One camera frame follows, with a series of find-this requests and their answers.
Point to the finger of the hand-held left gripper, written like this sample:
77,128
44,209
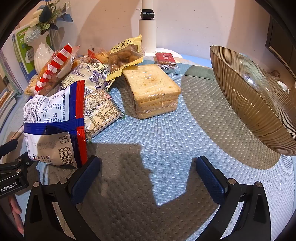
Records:
18,168
8,146

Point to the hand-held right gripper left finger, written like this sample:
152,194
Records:
85,178

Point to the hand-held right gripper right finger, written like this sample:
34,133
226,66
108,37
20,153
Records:
209,178

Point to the blue white red snack bag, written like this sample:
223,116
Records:
53,109

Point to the white printed cracker packet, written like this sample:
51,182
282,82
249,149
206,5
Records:
101,113

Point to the ribbed brown glass bowl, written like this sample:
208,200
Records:
249,97

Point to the red white bread packet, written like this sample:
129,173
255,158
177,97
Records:
55,67

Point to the purple printed snack bag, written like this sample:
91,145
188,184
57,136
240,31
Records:
90,74

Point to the orange clear cracker packet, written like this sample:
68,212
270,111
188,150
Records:
97,55

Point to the yellow-label bread packet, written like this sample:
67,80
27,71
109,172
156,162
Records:
124,58

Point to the small red biscuit packet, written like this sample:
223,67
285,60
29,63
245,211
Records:
165,58

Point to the person's left hand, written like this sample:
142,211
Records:
17,215

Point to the orange white books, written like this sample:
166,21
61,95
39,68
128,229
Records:
5,99

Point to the light blue textured mat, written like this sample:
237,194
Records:
161,143

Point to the spiral notebook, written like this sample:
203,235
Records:
9,69

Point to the white ribbed vase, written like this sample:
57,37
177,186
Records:
42,55

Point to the dark monitor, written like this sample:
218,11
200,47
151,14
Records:
279,34

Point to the white desk lamp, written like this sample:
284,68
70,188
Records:
147,30

